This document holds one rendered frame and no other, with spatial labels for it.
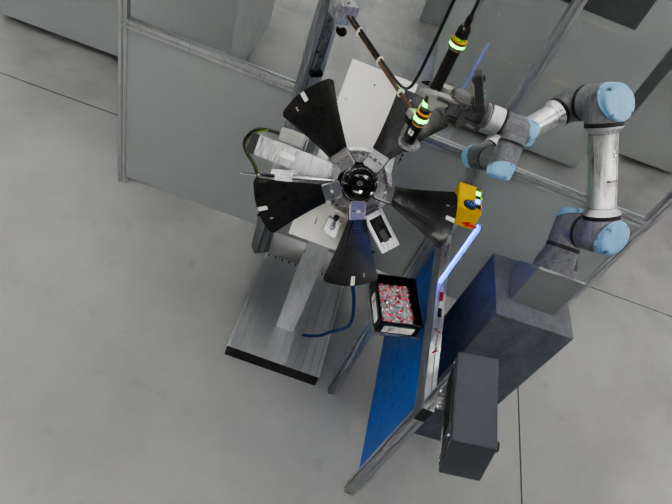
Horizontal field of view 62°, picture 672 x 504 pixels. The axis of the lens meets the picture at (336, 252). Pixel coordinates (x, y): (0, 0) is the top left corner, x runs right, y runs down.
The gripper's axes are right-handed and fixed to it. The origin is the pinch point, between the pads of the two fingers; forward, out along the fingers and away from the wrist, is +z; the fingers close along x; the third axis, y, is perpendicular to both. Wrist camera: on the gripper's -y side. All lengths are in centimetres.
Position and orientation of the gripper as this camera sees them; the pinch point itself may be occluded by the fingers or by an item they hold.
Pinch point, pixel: (426, 84)
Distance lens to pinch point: 169.2
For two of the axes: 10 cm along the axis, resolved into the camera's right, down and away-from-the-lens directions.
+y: -2.8, 6.2, 7.3
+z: -9.4, -3.5, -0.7
